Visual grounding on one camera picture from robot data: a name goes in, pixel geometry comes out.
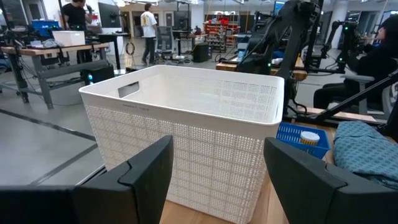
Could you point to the black box blue light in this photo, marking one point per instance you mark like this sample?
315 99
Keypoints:
99 74

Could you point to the black computer tower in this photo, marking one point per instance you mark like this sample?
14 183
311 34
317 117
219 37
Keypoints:
202 52

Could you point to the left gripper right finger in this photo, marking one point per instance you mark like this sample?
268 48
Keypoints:
304 193

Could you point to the wooden workbench grey legs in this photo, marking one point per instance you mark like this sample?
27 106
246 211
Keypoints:
62 49

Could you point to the grey seat chair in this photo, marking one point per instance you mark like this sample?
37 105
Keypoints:
362 81

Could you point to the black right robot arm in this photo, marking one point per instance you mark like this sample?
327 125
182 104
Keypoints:
295 12

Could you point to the white storage box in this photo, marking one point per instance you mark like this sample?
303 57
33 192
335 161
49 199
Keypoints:
68 38

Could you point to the grey office chair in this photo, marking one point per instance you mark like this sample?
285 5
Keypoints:
164 40

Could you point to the orange pill bottle white cap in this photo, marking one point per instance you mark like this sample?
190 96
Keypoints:
310 137

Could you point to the red parts shelving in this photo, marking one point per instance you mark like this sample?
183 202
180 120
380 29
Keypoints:
217 34

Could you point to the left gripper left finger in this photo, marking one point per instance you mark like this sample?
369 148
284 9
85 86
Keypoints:
143 186

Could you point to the white perforated plastic basket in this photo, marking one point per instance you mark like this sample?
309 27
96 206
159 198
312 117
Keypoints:
186 155

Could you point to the blue storage bin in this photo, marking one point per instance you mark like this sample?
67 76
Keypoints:
45 26

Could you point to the wooden background table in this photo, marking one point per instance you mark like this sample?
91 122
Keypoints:
227 66

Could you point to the blue patterned hospital gown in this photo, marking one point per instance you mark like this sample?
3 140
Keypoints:
363 152

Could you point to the small blue plastic basket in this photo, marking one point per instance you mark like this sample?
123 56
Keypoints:
289 133

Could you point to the black background robot arm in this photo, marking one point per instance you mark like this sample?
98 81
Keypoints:
348 40

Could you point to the person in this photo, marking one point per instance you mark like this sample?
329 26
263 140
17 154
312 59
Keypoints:
76 15
373 62
148 25

